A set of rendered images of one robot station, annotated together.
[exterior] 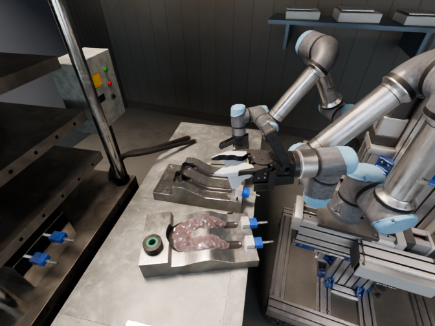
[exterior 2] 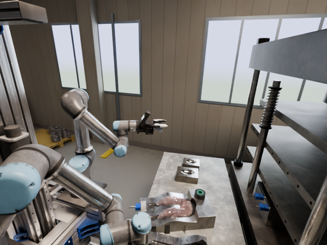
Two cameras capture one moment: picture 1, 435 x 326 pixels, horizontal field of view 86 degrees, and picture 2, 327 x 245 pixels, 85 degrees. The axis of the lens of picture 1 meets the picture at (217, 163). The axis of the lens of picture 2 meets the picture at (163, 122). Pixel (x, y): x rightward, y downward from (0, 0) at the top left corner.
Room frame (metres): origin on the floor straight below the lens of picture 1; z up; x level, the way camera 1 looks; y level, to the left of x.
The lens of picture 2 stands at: (1.59, -0.04, 1.89)
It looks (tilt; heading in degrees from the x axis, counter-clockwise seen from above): 20 degrees down; 178
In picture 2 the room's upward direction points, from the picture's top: 2 degrees clockwise
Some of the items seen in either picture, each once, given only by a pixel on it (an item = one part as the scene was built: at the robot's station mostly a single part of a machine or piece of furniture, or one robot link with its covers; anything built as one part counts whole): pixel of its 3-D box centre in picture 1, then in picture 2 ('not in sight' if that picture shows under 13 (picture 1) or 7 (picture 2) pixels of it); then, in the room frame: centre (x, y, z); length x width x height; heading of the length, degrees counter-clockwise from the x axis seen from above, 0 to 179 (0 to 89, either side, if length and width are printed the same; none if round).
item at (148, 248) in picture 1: (153, 244); (200, 194); (0.55, 0.27, 0.93); 0.08 x 0.08 x 0.04
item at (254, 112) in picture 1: (257, 115); (115, 229); (1.09, -0.21, 1.24); 0.11 x 0.11 x 0.08; 16
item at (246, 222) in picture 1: (254, 222); not in sight; (0.71, -0.18, 0.85); 0.13 x 0.05 x 0.05; 96
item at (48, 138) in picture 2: not in sight; (43, 136); (-2.02, -2.59, 0.15); 1.07 x 0.75 x 0.30; 71
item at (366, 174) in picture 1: (362, 182); (79, 168); (0.63, -0.54, 1.20); 0.13 x 0.12 x 0.14; 7
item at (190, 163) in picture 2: not in sight; (190, 164); (0.00, 0.30, 0.83); 0.17 x 0.13 x 0.06; 79
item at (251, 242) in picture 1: (259, 242); (136, 206); (0.60, -0.19, 0.85); 0.13 x 0.05 x 0.05; 96
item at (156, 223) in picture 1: (200, 239); (174, 209); (0.62, 0.08, 0.85); 0.50 x 0.26 x 0.11; 96
